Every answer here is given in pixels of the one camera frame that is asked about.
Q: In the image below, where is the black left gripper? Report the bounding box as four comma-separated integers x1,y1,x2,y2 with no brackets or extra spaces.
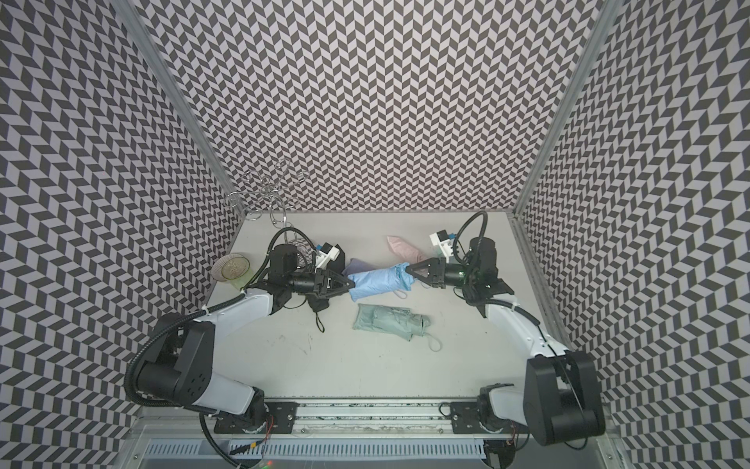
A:
288,269,355,299

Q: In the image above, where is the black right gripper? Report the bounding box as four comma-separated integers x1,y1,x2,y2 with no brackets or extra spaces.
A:
405,258,477,288

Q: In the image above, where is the pink umbrella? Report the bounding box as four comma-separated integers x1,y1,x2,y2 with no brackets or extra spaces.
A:
386,236,428,264

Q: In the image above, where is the blue umbrella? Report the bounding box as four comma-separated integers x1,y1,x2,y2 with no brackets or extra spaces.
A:
348,263,415,302

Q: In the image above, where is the mint green umbrella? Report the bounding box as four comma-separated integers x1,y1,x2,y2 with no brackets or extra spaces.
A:
353,304,443,353

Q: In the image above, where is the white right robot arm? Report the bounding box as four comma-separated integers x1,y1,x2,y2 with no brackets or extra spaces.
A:
406,238,605,447

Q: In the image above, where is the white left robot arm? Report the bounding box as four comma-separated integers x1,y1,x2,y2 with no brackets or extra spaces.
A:
124,269,355,433

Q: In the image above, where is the black folded umbrella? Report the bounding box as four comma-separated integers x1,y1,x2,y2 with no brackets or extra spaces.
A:
306,294,330,333

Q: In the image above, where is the purple umbrella in sleeve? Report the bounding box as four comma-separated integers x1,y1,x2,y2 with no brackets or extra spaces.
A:
343,258,376,277

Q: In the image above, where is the green glass cup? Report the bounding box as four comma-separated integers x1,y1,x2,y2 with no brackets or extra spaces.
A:
222,256,254,290

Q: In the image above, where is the pink ribbed glass bowl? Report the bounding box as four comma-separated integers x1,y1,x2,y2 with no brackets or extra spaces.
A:
211,253,251,283

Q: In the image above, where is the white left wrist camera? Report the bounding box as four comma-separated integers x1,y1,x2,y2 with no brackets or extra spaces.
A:
314,243,341,269

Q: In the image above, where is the chrome wire stand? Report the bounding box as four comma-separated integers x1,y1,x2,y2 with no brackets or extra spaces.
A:
225,158,310,229

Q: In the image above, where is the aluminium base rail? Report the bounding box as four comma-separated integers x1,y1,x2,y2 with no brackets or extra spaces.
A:
114,398,633,468

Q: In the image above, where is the aluminium corner post right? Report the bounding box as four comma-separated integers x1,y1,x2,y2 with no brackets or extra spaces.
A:
512,0,625,217

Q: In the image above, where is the aluminium corner post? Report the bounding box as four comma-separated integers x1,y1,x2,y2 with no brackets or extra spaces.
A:
512,0,625,217
111,0,245,218

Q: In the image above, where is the aluminium corner post left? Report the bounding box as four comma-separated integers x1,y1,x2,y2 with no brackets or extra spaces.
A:
111,0,245,218

